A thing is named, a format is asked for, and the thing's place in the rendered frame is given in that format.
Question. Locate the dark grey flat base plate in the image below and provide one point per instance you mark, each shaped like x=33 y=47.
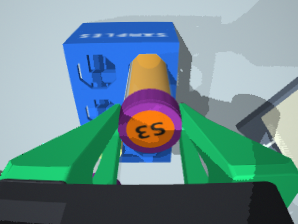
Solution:
x=253 y=127

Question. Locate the blue sample rack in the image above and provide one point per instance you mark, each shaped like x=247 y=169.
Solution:
x=120 y=42

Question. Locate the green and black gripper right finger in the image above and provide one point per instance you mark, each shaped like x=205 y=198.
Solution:
x=231 y=157

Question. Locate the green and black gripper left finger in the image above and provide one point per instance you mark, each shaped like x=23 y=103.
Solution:
x=71 y=157

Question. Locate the grey flat mat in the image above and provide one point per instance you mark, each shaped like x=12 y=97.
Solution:
x=234 y=55

